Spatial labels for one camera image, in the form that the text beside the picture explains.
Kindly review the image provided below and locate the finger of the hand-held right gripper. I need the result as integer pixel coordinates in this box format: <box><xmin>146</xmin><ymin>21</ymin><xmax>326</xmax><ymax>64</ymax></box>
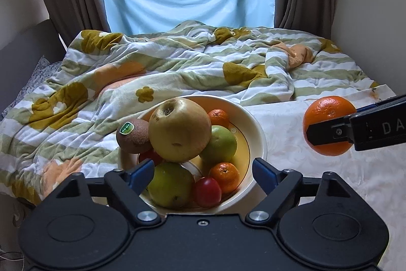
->
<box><xmin>354</xmin><ymin>95</ymin><xmax>406</xmax><ymax>113</ymax></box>
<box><xmin>306</xmin><ymin>114</ymin><xmax>352</xmax><ymax>146</ymax></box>

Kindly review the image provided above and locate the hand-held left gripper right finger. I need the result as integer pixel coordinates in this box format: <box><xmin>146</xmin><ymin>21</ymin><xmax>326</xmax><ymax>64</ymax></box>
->
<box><xmin>246</xmin><ymin>157</ymin><xmax>351</xmax><ymax>225</ymax></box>

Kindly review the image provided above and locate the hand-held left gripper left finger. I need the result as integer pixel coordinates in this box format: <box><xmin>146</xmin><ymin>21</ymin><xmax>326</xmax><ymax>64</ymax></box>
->
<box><xmin>55</xmin><ymin>158</ymin><xmax>162</xmax><ymax>225</ymax></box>

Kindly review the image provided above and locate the large red tomato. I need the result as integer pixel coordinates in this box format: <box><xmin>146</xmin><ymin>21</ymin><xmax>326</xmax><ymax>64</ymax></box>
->
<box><xmin>138</xmin><ymin>149</ymin><xmax>165</xmax><ymax>167</ymax></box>

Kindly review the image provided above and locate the large orange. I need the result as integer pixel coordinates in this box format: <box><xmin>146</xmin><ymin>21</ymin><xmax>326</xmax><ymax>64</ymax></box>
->
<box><xmin>302</xmin><ymin>96</ymin><xmax>357</xmax><ymax>156</ymax></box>

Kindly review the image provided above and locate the green apple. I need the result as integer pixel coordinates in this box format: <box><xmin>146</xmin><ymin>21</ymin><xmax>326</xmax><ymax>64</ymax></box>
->
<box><xmin>199</xmin><ymin>125</ymin><xmax>238</xmax><ymax>165</ymax></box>
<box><xmin>147</xmin><ymin>162</ymin><xmax>195</xmax><ymax>209</ymax></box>

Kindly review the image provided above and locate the white bowl with yellow print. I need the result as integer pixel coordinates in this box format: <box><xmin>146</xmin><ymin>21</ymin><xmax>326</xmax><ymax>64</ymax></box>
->
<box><xmin>117</xmin><ymin>95</ymin><xmax>268</xmax><ymax>216</ymax></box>

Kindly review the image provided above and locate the brown kiwi with green sticker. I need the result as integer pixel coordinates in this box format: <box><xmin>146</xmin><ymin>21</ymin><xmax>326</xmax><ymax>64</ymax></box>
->
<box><xmin>116</xmin><ymin>119</ymin><xmax>153</xmax><ymax>154</ymax></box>

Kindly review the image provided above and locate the small mandarin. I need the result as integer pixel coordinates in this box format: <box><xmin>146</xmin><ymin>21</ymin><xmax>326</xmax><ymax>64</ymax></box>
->
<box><xmin>208</xmin><ymin>109</ymin><xmax>230</xmax><ymax>129</ymax></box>
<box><xmin>209</xmin><ymin>162</ymin><xmax>240</xmax><ymax>194</ymax></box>

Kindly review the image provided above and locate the yellow pear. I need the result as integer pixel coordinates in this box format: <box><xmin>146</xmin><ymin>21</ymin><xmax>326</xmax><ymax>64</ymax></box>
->
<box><xmin>148</xmin><ymin>97</ymin><xmax>212</xmax><ymax>163</ymax></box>

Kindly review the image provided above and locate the red cherry tomato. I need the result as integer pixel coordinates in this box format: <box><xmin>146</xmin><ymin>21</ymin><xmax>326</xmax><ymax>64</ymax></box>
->
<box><xmin>194</xmin><ymin>177</ymin><xmax>222</xmax><ymax>208</ymax></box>

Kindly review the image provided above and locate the pale floral bed sheet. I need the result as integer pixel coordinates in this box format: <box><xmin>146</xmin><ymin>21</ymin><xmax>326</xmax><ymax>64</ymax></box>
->
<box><xmin>241</xmin><ymin>84</ymin><xmax>406</xmax><ymax>268</ymax></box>

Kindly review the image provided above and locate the striped floral blanket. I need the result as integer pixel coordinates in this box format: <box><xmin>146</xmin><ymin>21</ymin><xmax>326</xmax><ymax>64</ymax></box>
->
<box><xmin>0</xmin><ymin>20</ymin><xmax>379</xmax><ymax>205</ymax></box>

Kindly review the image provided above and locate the grey speckled pillow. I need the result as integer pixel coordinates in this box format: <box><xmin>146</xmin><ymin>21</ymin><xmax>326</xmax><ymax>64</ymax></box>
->
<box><xmin>2</xmin><ymin>55</ymin><xmax>65</xmax><ymax>119</ymax></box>

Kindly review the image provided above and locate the grey headboard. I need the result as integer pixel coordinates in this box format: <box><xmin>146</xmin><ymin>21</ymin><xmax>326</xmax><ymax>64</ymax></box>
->
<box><xmin>0</xmin><ymin>19</ymin><xmax>65</xmax><ymax>114</ymax></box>

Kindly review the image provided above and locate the tangle of cables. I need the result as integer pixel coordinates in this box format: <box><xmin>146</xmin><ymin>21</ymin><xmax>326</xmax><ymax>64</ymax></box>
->
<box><xmin>0</xmin><ymin>250</ymin><xmax>26</xmax><ymax>263</ymax></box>

